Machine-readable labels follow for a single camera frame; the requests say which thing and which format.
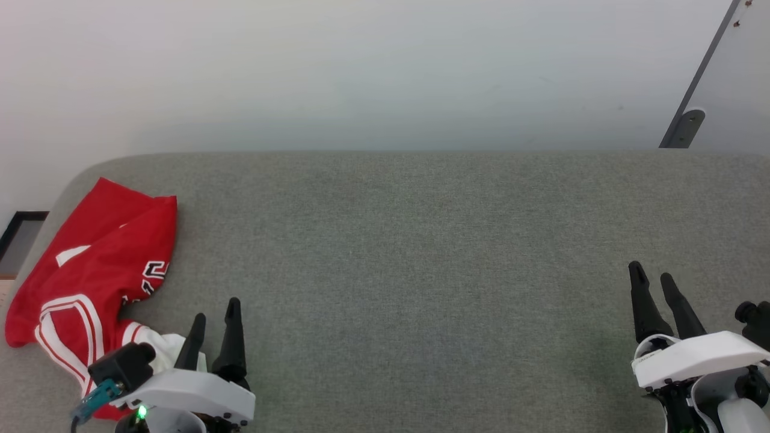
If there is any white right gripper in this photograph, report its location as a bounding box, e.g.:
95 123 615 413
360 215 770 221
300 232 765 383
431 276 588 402
628 260 770 389

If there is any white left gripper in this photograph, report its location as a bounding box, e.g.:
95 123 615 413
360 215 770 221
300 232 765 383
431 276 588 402
110 297 257 427

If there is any red white basketball jersey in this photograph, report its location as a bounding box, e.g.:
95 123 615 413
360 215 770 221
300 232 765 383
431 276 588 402
5 177 208 421

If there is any grey fabric sofa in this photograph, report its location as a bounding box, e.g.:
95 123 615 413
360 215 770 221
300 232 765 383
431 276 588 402
0 150 770 433

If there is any teal cable connector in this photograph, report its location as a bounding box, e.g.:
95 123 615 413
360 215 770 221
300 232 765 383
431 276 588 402
72 378 125 421

